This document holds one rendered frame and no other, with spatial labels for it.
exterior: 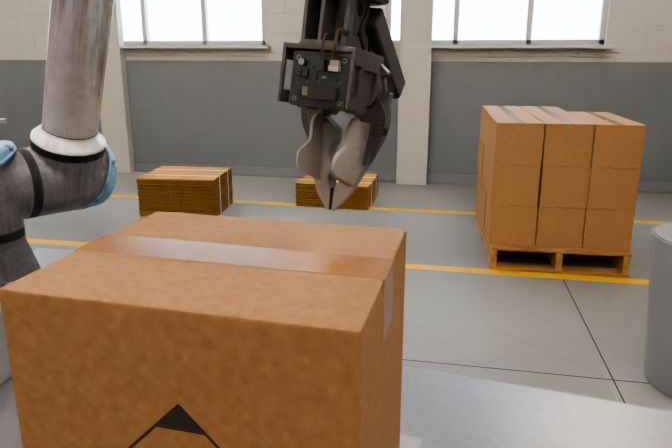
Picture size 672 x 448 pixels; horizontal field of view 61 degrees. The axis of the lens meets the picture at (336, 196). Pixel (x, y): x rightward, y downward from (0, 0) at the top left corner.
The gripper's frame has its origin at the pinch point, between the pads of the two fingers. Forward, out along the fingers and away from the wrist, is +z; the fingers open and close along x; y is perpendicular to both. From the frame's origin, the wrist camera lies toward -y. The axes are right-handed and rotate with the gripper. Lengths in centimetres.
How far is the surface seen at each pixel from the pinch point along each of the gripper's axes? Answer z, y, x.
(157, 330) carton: 9.4, 19.5, -4.2
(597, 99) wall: -44, -539, -2
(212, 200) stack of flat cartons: 77, -314, -256
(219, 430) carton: 16.7, 17.4, 0.9
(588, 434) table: 28.4, -25.9, 27.3
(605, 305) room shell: 77, -278, 32
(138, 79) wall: -11, -413, -443
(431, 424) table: 30.6, -19.0, 8.8
